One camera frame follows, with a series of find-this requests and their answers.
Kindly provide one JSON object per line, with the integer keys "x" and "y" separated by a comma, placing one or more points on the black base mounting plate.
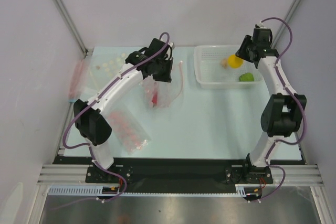
{"x": 173, "y": 175}

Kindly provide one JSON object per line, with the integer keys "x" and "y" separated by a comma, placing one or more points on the aluminium frame rail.
{"x": 55, "y": 174}

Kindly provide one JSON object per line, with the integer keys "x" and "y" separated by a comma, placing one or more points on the red toy chili pepper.
{"x": 155, "y": 94}

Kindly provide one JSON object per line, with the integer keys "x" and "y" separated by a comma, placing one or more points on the white perforated plastic basket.
{"x": 211, "y": 75}

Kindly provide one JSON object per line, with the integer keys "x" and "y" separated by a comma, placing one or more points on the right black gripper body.
{"x": 243, "y": 48}

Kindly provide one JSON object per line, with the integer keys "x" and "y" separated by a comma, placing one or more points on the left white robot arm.
{"x": 91, "y": 116}

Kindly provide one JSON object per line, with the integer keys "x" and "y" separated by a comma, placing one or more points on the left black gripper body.
{"x": 163, "y": 72}

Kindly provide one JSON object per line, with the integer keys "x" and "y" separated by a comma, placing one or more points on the strawberry zip bag on table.
{"x": 127, "y": 129}

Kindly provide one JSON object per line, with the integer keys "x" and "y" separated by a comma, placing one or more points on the clear strawberry zip bag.
{"x": 168, "y": 92}

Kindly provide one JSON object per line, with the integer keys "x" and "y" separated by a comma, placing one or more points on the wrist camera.
{"x": 171, "y": 46}
{"x": 262, "y": 24}

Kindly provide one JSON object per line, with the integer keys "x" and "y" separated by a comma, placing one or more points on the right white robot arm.
{"x": 284, "y": 111}

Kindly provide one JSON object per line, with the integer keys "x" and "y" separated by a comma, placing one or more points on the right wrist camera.
{"x": 262, "y": 24}

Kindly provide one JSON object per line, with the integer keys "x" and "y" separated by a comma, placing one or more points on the white slotted cable duct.
{"x": 109, "y": 191}

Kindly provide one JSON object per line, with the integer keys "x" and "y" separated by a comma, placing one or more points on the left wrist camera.
{"x": 171, "y": 46}

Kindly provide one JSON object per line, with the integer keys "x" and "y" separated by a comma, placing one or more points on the beige toy mushroom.
{"x": 224, "y": 63}

